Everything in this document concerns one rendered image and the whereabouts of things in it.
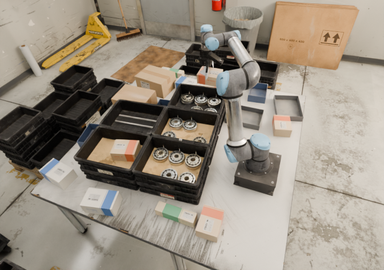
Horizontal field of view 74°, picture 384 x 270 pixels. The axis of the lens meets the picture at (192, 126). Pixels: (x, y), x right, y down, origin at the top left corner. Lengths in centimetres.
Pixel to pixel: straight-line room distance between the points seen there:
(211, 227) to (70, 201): 91
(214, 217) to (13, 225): 195
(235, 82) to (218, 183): 71
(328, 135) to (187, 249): 220
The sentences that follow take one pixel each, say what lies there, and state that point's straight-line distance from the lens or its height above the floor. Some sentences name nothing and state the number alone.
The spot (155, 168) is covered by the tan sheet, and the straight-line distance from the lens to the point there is 163.
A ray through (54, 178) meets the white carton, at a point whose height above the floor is 79.
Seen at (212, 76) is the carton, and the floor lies 112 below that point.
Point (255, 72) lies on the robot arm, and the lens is 134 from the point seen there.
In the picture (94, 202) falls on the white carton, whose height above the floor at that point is 79.
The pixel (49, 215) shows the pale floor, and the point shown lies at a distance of 276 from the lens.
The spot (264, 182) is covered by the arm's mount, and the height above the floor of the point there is 80.
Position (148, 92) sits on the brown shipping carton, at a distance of 216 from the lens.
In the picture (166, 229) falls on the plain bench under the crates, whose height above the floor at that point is 70.
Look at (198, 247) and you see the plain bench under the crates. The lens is 151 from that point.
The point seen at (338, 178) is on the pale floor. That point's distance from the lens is 284.
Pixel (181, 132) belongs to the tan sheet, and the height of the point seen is 83.
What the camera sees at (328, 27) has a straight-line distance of 419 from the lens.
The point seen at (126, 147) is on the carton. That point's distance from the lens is 169.
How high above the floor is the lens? 212
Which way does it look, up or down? 45 degrees down
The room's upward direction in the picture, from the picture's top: 4 degrees counter-clockwise
